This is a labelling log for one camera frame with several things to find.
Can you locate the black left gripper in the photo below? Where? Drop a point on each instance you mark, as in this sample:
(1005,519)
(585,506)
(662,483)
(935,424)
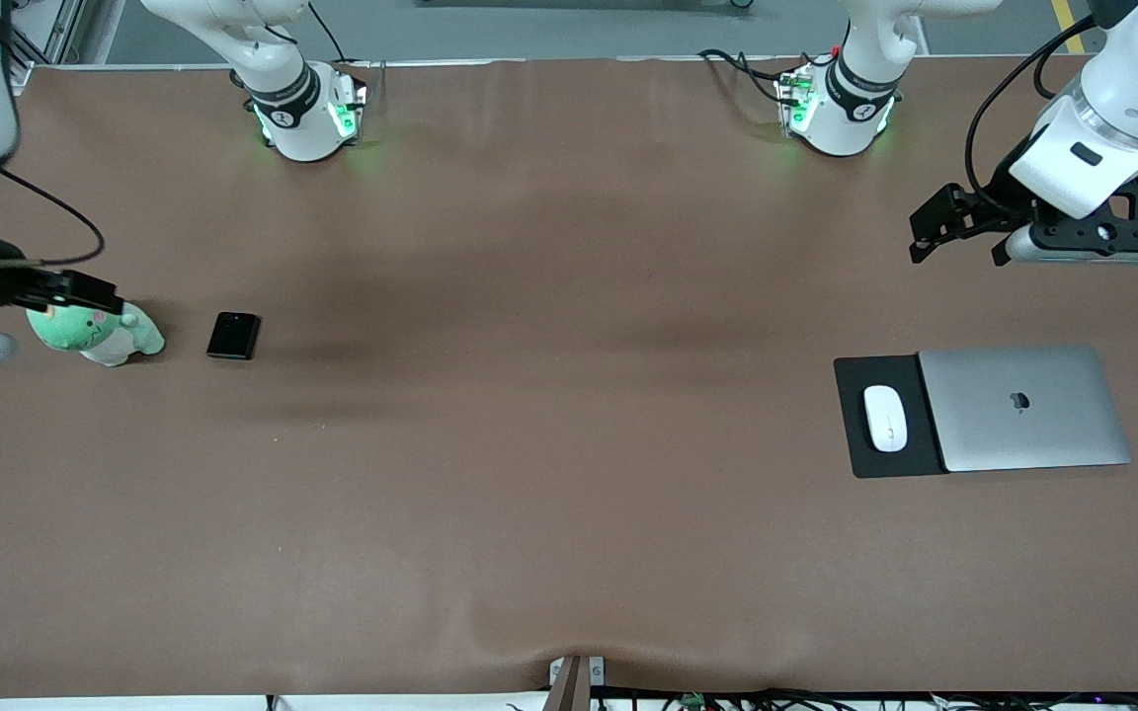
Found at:
(990,209)

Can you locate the black folding phone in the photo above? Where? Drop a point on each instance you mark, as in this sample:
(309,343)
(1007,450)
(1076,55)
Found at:
(233,336)

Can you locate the white computer mouse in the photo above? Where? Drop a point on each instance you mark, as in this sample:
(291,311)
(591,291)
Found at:
(885,418)

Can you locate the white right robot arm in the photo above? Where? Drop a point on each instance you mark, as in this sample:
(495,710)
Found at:
(283,59)

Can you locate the black mouse pad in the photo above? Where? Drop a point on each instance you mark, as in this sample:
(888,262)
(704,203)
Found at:
(890,464)

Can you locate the green plush dinosaur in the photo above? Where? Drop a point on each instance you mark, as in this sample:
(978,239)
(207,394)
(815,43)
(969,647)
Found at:
(115,341)

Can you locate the silver closed laptop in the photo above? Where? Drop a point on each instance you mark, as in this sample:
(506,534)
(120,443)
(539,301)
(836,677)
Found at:
(1043,434)

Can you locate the brown table cover mat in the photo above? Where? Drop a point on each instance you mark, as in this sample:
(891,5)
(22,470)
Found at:
(569,543)

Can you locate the grey metal table clamp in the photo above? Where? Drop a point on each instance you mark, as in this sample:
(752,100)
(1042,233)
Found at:
(557,671)

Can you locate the aluminium frame profile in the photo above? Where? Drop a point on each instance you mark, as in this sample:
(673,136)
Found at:
(55,30)

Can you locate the brown camera pole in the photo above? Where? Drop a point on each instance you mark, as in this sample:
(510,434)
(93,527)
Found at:
(572,691)

